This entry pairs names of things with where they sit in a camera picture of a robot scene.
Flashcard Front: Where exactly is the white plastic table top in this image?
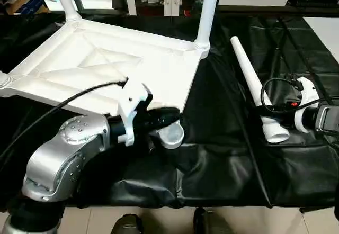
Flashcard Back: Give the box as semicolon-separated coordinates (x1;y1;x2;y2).
0;17;211;150

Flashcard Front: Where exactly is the black mat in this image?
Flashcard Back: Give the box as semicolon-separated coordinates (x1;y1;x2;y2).
0;9;339;211

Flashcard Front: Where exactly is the grey left robot foot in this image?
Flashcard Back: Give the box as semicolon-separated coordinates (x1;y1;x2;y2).
110;214;145;234

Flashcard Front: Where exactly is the grey robot foot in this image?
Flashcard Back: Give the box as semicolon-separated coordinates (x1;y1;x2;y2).
110;214;145;234
192;208;234;234

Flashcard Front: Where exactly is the grey right robot foot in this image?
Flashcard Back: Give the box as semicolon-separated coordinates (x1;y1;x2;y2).
192;208;234;234

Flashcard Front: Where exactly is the blue box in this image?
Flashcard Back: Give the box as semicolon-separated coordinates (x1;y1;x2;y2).
29;0;52;13

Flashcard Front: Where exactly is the small brown cardboard box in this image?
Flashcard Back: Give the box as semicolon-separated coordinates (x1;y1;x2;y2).
5;0;32;15

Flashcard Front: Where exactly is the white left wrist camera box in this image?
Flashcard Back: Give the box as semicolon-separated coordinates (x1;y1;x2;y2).
115;82;154;147

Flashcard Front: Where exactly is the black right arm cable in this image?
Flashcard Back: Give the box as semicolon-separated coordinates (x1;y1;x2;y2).
260;76;339;114

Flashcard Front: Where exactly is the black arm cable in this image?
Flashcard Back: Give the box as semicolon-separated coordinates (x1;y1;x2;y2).
260;76;339;114
0;78;129;161

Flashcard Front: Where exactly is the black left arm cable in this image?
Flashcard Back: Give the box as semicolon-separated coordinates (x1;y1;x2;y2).
0;78;129;161

